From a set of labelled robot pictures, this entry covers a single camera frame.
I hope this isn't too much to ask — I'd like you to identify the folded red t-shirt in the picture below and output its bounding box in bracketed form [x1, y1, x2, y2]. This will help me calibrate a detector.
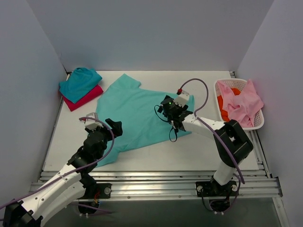
[62, 85, 104, 112]

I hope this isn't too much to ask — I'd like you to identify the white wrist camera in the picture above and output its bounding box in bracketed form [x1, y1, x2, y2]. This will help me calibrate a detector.
[79, 113, 103, 131]
[173, 88, 190, 107]

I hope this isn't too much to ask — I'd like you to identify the pink t-shirt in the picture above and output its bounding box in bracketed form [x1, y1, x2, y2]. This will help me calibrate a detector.
[217, 79, 264, 128]

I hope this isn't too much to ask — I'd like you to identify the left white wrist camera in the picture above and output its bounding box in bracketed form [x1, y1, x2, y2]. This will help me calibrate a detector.
[79, 113, 103, 131]

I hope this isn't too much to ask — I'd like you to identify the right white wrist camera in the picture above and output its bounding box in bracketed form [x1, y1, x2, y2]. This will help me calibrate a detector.
[173, 88, 190, 107]

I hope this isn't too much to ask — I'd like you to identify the folded teal t-shirt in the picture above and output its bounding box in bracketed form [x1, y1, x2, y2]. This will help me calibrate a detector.
[59, 68, 102, 103]

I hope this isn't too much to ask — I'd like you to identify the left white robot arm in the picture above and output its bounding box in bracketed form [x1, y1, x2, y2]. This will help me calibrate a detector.
[1, 114, 123, 227]

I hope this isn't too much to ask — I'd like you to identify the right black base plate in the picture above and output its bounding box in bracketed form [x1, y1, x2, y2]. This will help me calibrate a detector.
[195, 181, 238, 197]

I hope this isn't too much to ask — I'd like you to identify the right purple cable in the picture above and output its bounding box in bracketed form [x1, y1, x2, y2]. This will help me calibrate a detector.
[177, 78, 246, 184]

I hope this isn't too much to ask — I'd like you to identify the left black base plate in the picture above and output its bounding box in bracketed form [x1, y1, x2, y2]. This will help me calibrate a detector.
[78, 183, 112, 199]

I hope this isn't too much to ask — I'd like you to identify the mint green t-shirt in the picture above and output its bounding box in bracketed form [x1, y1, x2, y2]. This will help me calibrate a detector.
[95, 74, 178, 167]

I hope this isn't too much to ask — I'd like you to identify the purple cable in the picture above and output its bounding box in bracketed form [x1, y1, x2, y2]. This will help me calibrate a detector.
[0, 117, 116, 210]
[177, 78, 246, 184]

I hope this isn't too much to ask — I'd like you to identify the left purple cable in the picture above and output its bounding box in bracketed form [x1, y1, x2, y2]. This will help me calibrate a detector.
[0, 117, 116, 210]

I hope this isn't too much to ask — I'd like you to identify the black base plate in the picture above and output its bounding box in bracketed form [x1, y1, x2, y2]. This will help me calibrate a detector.
[195, 181, 238, 197]
[78, 183, 112, 199]

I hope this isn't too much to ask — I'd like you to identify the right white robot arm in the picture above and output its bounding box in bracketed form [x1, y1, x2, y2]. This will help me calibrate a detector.
[158, 96, 253, 195]

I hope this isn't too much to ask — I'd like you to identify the black looped cable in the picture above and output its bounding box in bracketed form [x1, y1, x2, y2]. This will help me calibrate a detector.
[154, 105, 180, 143]

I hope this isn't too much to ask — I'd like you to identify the white plastic laundry basket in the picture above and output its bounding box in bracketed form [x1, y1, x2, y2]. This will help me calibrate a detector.
[214, 78, 265, 133]

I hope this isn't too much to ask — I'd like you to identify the orange t-shirt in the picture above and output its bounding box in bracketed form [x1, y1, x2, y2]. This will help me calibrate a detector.
[217, 88, 241, 122]

